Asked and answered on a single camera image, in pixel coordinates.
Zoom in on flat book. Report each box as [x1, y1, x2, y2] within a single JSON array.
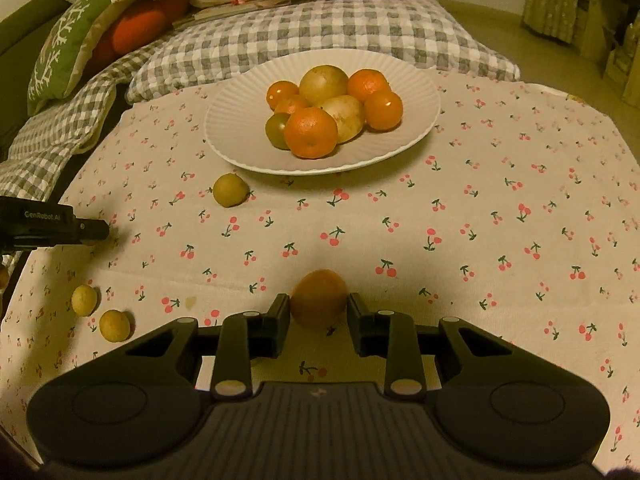
[[172, 0, 261, 28]]

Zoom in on green round fruit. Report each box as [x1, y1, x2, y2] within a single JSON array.
[[265, 112, 293, 151]]

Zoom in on cherry print bed sheet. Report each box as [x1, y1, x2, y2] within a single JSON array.
[[0, 72, 640, 466]]

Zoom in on large orange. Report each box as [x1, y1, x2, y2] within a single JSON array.
[[283, 107, 339, 160]]

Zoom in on small yellow-green fruit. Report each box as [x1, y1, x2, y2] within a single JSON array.
[[212, 172, 250, 208], [71, 284, 98, 317], [99, 309, 132, 343]]

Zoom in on red plush pillow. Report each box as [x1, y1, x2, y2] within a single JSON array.
[[90, 0, 191, 63]]

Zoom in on wooden shelf unit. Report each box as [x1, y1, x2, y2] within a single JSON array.
[[580, 0, 640, 101]]

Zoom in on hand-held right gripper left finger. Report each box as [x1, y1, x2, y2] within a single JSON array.
[[125, 292, 292, 402]]

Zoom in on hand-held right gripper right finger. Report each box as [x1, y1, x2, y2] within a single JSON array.
[[346, 292, 511, 402]]

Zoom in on green white patterned pillow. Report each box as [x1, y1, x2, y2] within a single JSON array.
[[27, 0, 126, 116]]

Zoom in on oblong yellow pear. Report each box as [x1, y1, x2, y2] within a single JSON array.
[[315, 95, 367, 144]]

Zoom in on round yellow pear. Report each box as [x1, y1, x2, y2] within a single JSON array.
[[299, 65, 350, 106]]

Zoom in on small orange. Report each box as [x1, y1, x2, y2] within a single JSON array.
[[266, 81, 300, 111], [273, 95, 311, 116]]

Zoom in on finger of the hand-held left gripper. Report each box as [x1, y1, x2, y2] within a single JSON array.
[[72, 219, 110, 245]]

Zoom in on white ribbed plate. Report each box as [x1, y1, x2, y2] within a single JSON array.
[[204, 50, 442, 176]]

